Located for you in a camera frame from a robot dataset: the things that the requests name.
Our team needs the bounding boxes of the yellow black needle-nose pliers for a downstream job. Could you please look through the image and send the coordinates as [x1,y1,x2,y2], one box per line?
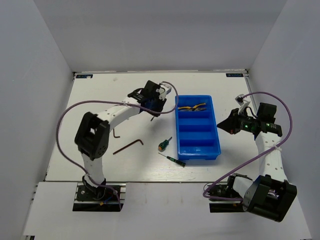
[178,103,207,112]

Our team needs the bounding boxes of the thick large hex key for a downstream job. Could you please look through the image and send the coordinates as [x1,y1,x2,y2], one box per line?
[112,139,144,155]

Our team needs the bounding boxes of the green stubby screwdriver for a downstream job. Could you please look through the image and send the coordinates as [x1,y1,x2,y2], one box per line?
[158,137,172,152]

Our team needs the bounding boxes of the thin small hex key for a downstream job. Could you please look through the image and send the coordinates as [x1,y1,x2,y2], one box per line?
[112,129,120,139]

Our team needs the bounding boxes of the slim green precision screwdriver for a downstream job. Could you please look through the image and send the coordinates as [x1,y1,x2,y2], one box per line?
[158,152,186,168]

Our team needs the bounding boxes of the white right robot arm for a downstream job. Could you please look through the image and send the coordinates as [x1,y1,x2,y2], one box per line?
[210,101,297,222]

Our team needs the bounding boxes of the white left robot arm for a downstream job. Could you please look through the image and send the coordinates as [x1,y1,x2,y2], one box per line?
[74,80,172,200]

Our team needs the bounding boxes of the blue divided plastic bin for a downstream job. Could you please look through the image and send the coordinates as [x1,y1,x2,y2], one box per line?
[175,95,221,161]

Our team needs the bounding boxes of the dark logo sticker right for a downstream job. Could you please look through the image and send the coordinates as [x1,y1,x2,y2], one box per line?
[226,73,244,78]

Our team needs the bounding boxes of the dark logo sticker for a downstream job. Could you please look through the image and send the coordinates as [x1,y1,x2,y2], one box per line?
[75,74,93,79]
[226,73,244,78]

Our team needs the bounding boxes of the dark logo sticker left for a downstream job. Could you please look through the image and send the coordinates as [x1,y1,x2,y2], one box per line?
[75,74,93,79]

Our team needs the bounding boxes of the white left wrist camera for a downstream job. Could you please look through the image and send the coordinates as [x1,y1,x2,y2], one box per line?
[158,82,172,100]

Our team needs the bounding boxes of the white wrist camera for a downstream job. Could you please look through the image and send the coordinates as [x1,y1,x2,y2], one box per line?
[158,82,172,100]
[235,94,251,115]

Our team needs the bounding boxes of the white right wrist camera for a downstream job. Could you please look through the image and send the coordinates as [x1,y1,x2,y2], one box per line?
[235,94,251,115]

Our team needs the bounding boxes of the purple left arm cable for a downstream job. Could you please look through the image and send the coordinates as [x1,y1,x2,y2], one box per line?
[57,80,179,210]

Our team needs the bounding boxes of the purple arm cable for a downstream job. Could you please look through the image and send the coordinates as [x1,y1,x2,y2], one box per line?
[202,91,293,201]
[57,80,179,210]

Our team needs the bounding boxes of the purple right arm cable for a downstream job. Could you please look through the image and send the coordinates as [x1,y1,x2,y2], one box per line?
[202,91,293,201]

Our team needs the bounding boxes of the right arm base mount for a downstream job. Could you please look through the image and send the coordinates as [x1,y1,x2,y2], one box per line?
[207,183,245,213]

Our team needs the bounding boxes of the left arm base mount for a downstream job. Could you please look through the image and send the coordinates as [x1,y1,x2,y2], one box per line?
[72,184,126,213]

